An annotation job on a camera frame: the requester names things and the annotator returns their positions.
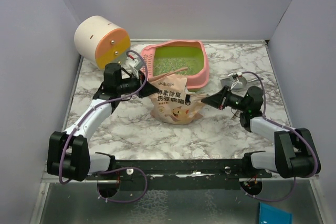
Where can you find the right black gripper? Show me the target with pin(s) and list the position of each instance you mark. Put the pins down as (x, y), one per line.
(218, 100)

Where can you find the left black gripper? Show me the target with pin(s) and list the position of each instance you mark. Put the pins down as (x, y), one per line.
(147, 89)

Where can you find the orange cat litter bag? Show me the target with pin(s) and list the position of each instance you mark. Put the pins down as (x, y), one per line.
(173, 103)

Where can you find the grey metal litter scoop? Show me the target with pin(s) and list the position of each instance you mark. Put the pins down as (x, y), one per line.
(227, 82)

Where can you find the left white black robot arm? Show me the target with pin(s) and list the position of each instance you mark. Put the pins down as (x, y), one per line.
(68, 151)

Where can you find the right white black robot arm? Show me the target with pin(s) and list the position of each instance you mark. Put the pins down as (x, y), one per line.
(294, 152)

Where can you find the pink and green litter box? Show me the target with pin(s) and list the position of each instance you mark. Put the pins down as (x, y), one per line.
(177, 54)

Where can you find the cream cylindrical cat house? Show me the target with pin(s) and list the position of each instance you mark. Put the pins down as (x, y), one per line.
(101, 41)

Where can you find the blue plastic object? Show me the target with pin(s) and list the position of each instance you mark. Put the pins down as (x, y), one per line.
(269, 215)

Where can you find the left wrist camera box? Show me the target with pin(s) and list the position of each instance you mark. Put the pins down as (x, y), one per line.
(135, 65)

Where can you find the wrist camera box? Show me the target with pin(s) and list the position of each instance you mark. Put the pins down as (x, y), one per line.
(135, 65)
(235, 79)

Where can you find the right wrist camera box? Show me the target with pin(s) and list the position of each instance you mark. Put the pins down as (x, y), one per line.
(235, 79)

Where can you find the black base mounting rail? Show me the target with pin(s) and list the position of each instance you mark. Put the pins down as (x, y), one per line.
(181, 174)

